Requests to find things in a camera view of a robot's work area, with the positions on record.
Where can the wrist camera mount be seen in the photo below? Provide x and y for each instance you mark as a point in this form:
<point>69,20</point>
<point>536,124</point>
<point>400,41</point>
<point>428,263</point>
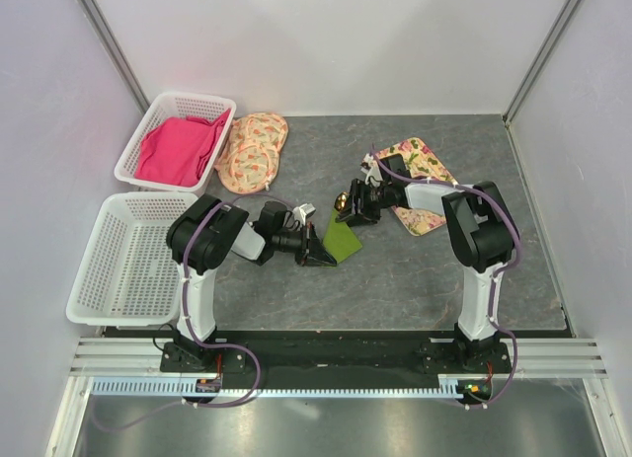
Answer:
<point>303,212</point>
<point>370,168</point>

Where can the floral rectangular tray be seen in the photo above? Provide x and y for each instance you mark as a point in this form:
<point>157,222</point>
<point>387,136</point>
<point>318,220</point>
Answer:
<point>420,162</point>

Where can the white basket with pink cloth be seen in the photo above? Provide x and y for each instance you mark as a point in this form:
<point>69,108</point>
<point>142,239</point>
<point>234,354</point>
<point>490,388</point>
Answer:
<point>180,105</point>

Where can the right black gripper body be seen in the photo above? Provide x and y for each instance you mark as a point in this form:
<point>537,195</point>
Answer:
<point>372,200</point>

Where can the white slotted cable duct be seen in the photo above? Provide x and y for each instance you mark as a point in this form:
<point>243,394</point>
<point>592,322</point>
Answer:
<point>191,387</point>

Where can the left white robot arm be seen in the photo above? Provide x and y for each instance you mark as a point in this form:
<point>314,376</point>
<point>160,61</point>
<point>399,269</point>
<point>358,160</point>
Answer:
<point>209,230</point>

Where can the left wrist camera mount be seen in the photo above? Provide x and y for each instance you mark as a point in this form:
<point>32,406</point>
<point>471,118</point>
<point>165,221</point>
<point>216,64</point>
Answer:
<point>303,212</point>

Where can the iridescent gold spoon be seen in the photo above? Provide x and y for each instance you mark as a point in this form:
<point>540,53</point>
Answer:
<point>341,201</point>

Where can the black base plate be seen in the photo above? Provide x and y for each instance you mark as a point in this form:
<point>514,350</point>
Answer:
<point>337,360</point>

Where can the pink cloth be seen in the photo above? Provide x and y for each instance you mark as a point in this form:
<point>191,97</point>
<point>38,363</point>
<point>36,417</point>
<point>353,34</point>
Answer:
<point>178,150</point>

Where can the green paper napkin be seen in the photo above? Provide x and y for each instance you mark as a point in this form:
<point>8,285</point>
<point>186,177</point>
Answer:
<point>340,241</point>

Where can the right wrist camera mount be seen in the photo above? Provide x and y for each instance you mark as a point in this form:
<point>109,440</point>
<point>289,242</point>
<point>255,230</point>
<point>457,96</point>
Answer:
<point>370,168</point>

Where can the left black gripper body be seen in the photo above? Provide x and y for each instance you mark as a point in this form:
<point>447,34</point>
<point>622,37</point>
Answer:
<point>294,242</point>

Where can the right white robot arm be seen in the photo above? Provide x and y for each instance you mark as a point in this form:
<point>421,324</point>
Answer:
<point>482,236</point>

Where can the floral fabric pouch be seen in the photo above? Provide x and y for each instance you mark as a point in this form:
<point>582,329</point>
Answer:
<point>250,159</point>

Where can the empty white plastic basket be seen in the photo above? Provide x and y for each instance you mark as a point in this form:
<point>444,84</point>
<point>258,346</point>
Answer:
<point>127,277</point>

